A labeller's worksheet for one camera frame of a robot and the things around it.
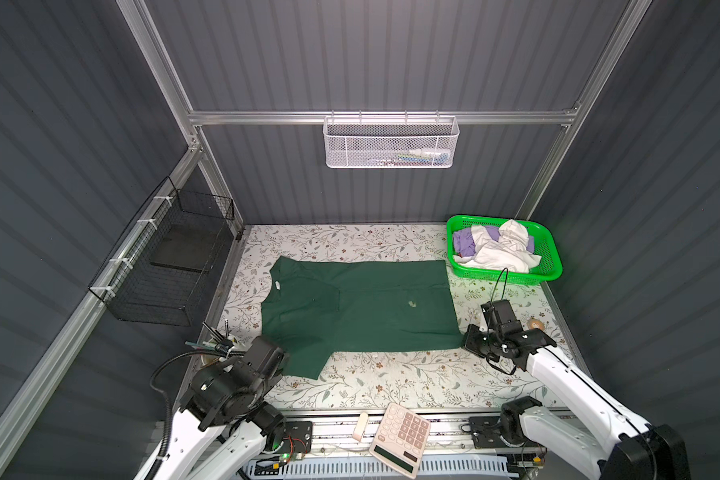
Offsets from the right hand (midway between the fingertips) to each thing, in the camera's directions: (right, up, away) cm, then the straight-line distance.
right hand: (466, 342), depth 84 cm
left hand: (-51, -3, -14) cm, 53 cm away
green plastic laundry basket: (+35, +28, +21) cm, 50 cm away
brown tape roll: (+26, +3, +10) cm, 28 cm away
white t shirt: (+21, +26, +18) cm, 38 cm away
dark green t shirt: (-44, +7, +16) cm, 48 cm away
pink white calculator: (-20, -20, -12) cm, 31 cm away
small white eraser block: (-30, -18, -10) cm, 36 cm away
